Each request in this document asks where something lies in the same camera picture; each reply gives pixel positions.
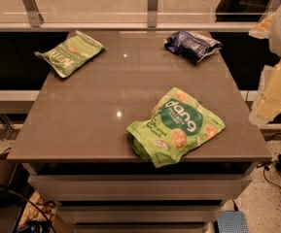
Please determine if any black cable on floor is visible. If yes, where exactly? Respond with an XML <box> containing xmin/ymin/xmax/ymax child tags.
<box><xmin>0</xmin><ymin>182</ymin><xmax>56</xmax><ymax>233</ymax></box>

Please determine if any green jalapeno chip bag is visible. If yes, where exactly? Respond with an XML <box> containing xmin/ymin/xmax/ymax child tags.
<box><xmin>34</xmin><ymin>30</ymin><xmax>105</xmax><ymax>78</ymax></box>

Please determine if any grey drawer cabinet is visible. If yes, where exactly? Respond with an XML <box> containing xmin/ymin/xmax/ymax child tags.
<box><xmin>23</xmin><ymin>158</ymin><xmax>257</xmax><ymax>233</ymax></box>

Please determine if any blue chip bag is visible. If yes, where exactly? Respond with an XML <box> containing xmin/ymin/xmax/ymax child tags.
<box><xmin>164</xmin><ymin>31</ymin><xmax>223</xmax><ymax>63</ymax></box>

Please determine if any green rice chip bag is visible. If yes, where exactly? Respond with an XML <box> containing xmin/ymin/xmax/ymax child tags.
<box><xmin>126</xmin><ymin>87</ymin><xmax>226</xmax><ymax>168</ymax></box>

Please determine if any blue perforated box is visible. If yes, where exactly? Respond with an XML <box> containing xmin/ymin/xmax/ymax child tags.
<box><xmin>217</xmin><ymin>211</ymin><xmax>249</xmax><ymax>233</ymax></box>

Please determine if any glass railing with metal posts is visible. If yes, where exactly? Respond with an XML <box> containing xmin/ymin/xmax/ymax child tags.
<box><xmin>0</xmin><ymin>0</ymin><xmax>281</xmax><ymax>32</ymax></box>

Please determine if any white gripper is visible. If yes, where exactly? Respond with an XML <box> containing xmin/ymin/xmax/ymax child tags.
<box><xmin>249</xmin><ymin>5</ymin><xmax>281</xmax><ymax>126</ymax></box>

